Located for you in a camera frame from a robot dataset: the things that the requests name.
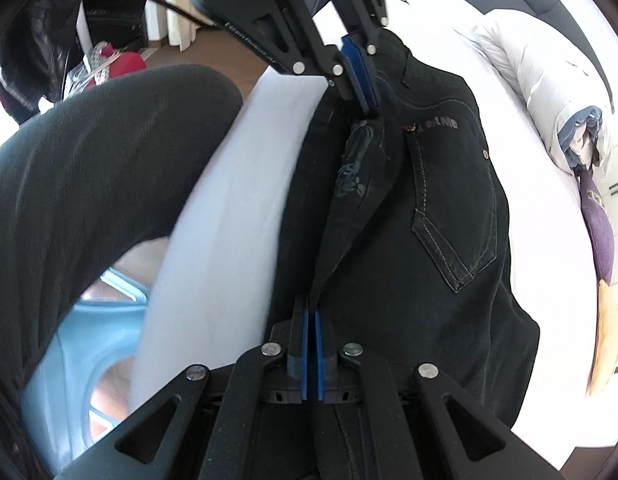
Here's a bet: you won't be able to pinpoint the black jeans pants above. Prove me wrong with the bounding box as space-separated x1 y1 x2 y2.
266 30 540 479

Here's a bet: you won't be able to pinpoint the white bed mattress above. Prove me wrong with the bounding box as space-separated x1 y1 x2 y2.
130 0 618 466

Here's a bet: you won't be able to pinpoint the light blue slipper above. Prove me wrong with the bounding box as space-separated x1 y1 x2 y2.
21 268 149 474

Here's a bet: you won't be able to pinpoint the red bag on floor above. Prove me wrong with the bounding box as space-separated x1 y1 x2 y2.
86 41 147 88

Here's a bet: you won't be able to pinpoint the yellow cushion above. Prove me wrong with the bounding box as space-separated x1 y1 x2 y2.
586 280 618 396

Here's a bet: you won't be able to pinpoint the rolled grey duvet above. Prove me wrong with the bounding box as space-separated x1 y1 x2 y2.
473 9 612 178

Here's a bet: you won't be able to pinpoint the person black trouser leg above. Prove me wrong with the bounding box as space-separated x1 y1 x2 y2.
0 65 243 479

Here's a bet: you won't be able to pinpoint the purple cushion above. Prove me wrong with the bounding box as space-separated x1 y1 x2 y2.
576 166 615 285

